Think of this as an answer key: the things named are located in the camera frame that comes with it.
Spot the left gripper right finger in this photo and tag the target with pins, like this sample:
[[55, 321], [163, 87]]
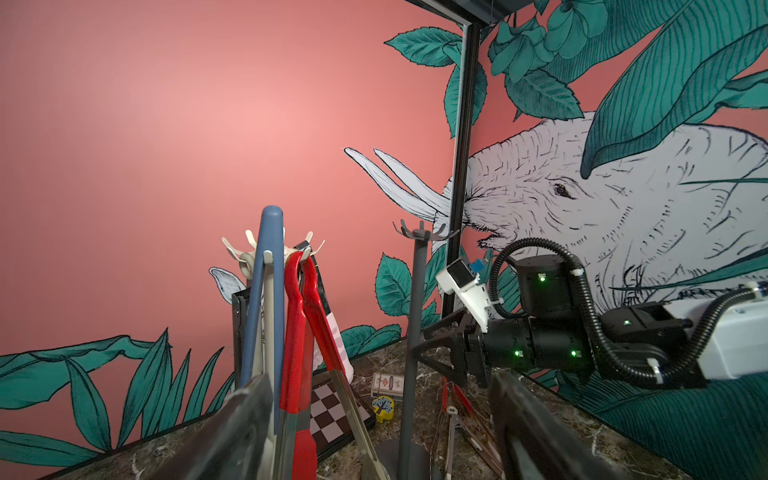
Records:
[[533, 443]]

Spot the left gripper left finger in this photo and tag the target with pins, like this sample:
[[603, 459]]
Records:
[[231, 443]]

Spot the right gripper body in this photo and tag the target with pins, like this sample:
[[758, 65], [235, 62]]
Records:
[[521, 344]]

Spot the red looped steel tongs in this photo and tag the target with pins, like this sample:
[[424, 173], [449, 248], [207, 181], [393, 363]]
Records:
[[454, 424]]

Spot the dark grey utensil rack stand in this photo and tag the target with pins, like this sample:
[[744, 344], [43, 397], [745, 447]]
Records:
[[402, 458]]

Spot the cream utensil rack stand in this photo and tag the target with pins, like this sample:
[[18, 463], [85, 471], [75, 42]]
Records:
[[246, 259]]

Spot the red handled steel tongs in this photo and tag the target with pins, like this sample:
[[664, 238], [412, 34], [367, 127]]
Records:
[[292, 367]]

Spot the pink steel tongs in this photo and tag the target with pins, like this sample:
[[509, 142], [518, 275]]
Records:
[[336, 334]]

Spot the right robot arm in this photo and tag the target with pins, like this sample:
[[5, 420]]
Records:
[[536, 312]]

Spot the white tipped steel tongs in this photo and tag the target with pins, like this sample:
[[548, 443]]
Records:
[[484, 448]]

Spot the black tongs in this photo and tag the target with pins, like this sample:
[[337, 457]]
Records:
[[240, 301]]

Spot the playing card box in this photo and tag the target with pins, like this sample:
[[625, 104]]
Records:
[[389, 385]]

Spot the small yellow toy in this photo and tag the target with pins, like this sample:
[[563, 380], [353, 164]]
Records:
[[383, 407]]

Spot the chessboard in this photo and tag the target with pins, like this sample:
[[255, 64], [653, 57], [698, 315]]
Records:
[[329, 426]]

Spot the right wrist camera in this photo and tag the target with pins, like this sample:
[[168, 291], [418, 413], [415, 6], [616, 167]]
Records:
[[458, 279]]

